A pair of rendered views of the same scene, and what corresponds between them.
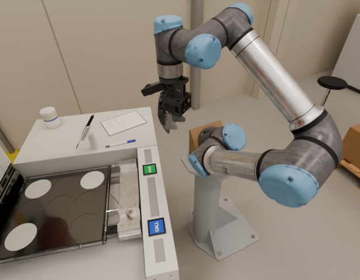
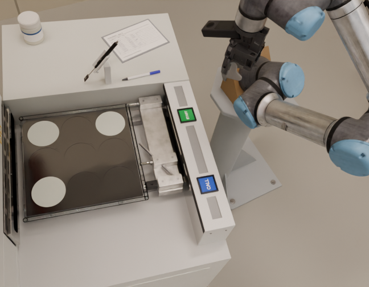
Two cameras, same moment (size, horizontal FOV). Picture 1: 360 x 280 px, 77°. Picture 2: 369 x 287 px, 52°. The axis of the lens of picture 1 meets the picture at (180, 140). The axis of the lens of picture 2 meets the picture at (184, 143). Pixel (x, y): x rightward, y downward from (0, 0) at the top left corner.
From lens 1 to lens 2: 49 cm
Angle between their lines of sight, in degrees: 21
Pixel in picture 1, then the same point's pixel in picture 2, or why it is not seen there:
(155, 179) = (196, 128)
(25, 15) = not seen: outside the picture
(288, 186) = (359, 161)
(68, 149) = (71, 81)
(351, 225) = not seen: outside the picture
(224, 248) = (238, 196)
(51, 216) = (75, 168)
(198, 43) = (306, 19)
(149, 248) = (204, 205)
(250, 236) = (270, 183)
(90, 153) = (104, 89)
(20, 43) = not seen: outside the picture
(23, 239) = (52, 194)
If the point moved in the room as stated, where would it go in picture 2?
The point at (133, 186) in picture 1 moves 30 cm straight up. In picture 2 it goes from (162, 132) to (168, 76)
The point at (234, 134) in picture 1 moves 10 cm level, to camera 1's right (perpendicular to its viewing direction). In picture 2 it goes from (292, 78) to (321, 79)
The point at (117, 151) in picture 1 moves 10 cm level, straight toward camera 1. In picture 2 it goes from (138, 86) to (149, 108)
